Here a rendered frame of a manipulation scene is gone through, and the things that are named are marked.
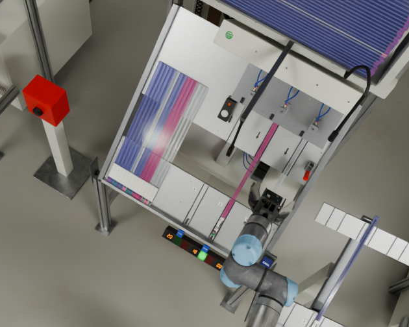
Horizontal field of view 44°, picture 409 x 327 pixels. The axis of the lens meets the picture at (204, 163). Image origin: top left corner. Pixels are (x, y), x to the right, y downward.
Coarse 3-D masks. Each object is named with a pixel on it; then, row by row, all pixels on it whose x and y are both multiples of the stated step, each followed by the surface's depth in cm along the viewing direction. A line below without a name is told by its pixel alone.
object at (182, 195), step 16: (112, 160) 191; (176, 176) 186; (192, 176) 184; (160, 192) 189; (176, 192) 188; (192, 192) 186; (208, 192) 184; (160, 208) 191; (176, 208) 189; (192, 208) 188; (208, 208) 186; (224, 208) 184; (240, 208) 182; (192, 224) 189; (208, 224) 188; (224, 224) 186; (240, 224) 184; (272, 224) 181; (224, 240) 188
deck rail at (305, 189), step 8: (360, 104) 160; (352, 120) 162; (344, 128) 163; (336, 136) 165; (336, 144) 165; (328, 152) 167; (320, 168) 169; (312, 176) 171; (312, 184) 171; (304, 192) 173; (296, 200) 174; (296, 208) 175; (288, 216) 177; (280, 224) 179; (280, 232) 179; (272, 240) 181; (272, 248) 182
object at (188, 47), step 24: (192, 24) 169; (168, 48) 173; (192, 48) 171; (216, 48) 169; (192, 72) 173; (216, 72) 171; (240, 72) 169; (216, 96) 173; (216, 120) 176; (264, 120) 171; (240, 144) 176; (288, 144) 171; (312, 144) 169
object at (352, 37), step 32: (224, 0) 151; (256, 0) 144; (288, 0) 138; (320, 0) 133; (352, 0) 128; (384, 0) 123; (288, 32) 148; (320, 32) 142; (352, 32) 136; (384, 32) 131; (352, 64) 145
